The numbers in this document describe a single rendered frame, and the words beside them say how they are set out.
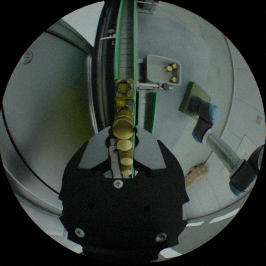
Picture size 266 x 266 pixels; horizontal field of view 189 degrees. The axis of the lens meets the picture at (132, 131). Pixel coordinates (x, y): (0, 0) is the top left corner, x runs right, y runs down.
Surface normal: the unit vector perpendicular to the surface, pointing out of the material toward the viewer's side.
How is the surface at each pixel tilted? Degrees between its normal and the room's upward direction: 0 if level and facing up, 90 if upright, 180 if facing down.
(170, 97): 0
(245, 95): 90
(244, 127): 90
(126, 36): 0
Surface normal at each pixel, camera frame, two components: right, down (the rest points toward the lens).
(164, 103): 0.06, 0.51
